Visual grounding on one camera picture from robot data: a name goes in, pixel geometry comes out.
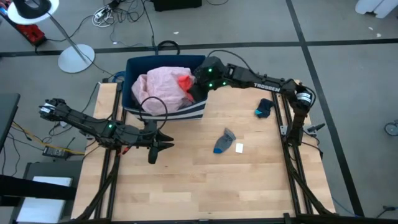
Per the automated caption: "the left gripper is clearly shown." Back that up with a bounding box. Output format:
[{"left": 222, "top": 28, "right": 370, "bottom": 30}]
[{"left": 119, "top": 119, "right": 175, "bottom": 165}]

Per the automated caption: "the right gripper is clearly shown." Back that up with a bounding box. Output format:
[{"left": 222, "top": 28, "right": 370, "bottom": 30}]
[{"left": 194, "top": 55, "right": 229, "bottom": 93}]

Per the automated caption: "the orange-red garment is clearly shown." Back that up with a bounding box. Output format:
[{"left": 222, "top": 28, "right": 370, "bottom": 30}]
[{"left": 177, "top": 74, "right": 196, "bottom": 93}]

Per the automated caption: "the pink garment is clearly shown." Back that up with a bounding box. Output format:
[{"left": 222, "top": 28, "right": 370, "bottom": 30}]
[{"left": 131, "top": 66, "right": 196, "bottom": 117}]

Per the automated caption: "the navy sock teal toe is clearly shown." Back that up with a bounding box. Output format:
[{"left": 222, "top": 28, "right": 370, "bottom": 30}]
[{"left": 254, "top": 98, "right": 276, "bottom": 119}]

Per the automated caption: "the grey sock blue toe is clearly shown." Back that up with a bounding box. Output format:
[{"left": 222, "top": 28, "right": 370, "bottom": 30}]
[{"left": 213, "top": 127, "right": 237, "bottom": 154}]

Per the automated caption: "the navy white striped fabric bin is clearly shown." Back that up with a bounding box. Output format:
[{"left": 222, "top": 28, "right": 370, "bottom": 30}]
[{"left": 121, "top": 40, "right": 208, "bottom": 121}]

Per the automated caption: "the black box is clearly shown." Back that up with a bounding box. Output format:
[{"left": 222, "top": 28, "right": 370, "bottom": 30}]
[{"left": 153, "top": 0, "right": 203, "bottom": 12}]

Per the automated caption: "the black power adapter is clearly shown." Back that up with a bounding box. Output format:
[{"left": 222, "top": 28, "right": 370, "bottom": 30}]
[{"left": 42, "top": 146, "right": 71, "bottom": 160}]

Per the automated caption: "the grey cabinet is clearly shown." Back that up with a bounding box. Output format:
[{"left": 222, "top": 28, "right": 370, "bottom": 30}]
[{"left": 12, "top": 161, "right": 83, "bottom": 224}]

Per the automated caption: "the white floor lamp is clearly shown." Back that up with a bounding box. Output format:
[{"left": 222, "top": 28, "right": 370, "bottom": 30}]
[{"left": 6, "top": 0, "right": 96, "bottom": 74}]

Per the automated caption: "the white power strip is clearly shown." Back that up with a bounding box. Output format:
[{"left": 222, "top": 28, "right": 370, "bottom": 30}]
[{"left": 91, "top": 6, "right": 116, "bottom": 28}]

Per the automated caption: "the white box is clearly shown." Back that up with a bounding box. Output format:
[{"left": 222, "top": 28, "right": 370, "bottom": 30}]
[{"left": 16, "top": 176, "right": 74, "bottom": 223}]

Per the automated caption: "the black horizontal bar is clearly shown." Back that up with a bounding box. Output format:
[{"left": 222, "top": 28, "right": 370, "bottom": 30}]
[{"left": 0, "top": 174, "right": 78, "bottom": 207}]

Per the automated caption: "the black desk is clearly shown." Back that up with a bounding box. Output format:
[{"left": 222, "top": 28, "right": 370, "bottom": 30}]
[{"left": 0, "top": 92, "right": 21, "bottom": 153}]

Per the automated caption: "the white object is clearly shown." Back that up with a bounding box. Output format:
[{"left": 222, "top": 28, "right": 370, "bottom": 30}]
[{"left": 355, "top": 0, "right": 398, "bottom": 19}]

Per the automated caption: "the grey caster wheel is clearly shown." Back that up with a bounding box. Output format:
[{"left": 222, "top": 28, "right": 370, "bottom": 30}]
[{"left": 384, "top": 119, "right": 398, "bottom": 137}]

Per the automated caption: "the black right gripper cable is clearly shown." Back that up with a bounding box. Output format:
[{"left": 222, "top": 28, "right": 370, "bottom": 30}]
[{"left": 206, "top": 49, "right": 253, "bottom": 73}]

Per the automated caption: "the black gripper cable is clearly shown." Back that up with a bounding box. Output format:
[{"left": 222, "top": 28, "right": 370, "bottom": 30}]
[
  {"left": 206, "top": 49, "right": 253, "bottom": 73},
  {"left": 138, "top": 96, "right": 169, "bottom": 132}
]

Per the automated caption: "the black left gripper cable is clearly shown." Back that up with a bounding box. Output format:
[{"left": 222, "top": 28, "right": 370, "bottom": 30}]
[{"left": 138, "top": 96, "right": 169, "bottom": 132}]

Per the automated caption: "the black floor cable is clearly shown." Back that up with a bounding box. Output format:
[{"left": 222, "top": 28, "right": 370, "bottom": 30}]
[{"left": 141, "top": 0, "right": 157, "bottom": 48}]

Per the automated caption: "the blue cable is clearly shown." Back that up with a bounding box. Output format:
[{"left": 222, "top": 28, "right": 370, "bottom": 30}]
[{"left": 111, "top": 70, "right": 126, "bottom": 83}]

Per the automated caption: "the yellow cable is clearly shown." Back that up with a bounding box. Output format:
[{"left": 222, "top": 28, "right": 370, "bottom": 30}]
[{"left": 11, "top": 121, "right": 86, "bottom": 156}]

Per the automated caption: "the black lever handle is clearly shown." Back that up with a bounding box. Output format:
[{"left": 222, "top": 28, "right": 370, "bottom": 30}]
[{"left": 306, "top": 123, "right": 326, "bottom": 134}]

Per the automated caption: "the black aluminium table frame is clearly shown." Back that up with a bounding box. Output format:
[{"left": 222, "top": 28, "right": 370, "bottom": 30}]
[{"left": 58, "top": 72, "right": 398, "bottom": 224}]

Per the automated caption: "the black cable plug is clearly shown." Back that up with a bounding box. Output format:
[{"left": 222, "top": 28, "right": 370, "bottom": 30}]
[{"left": 376, "top": 205, "right": 397, "bottom": 218}]

